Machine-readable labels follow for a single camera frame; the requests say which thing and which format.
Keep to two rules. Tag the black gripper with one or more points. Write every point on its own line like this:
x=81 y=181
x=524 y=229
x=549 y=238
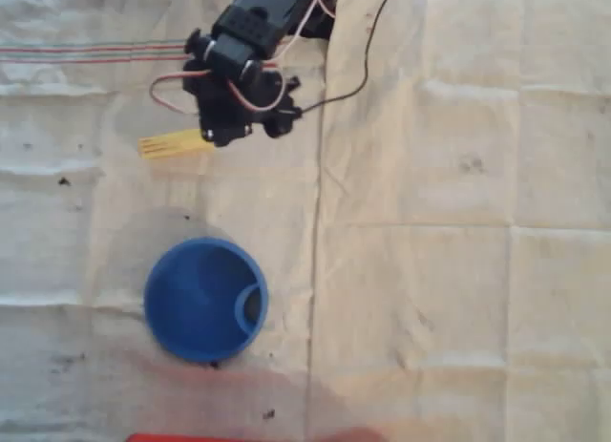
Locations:
x=223 y=133

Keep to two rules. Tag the yellow rectangular block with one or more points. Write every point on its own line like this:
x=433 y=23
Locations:
x=167 y=146

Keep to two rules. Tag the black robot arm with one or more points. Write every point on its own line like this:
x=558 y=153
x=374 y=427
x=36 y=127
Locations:
x=260 y=22

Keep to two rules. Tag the blue plastic bowl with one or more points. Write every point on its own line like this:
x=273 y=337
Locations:
x=195 y=301

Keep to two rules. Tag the white cloth with coloured stripes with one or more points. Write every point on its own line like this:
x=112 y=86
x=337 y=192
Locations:
x=429 y=270

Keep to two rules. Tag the red flat object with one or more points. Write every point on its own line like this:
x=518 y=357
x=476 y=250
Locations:
x=215 y=438

